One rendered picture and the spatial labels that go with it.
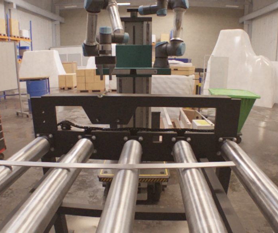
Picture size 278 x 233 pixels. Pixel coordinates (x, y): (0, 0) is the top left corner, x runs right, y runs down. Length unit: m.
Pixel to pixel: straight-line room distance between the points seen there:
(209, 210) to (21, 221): 0.59
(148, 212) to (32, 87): 5.49
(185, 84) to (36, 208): 4.01
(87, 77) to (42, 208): 8.84
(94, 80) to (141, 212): 8.21
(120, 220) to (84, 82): 9.00
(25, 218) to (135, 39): 1.77
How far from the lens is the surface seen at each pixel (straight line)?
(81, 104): 1.33
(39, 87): 6.53
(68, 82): 11.12
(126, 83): 2.12
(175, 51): 1.84
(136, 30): 2.12
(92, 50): 1.88
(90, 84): 9.49
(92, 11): 1.74
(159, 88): 4.59
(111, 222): 0.68
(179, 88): 4.47
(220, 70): 4.79
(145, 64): 2.02
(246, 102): 3.66
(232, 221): 0.94
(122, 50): 2.03
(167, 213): 1.62
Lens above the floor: 1.37
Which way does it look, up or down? 15 degrees down
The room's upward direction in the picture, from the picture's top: straight up
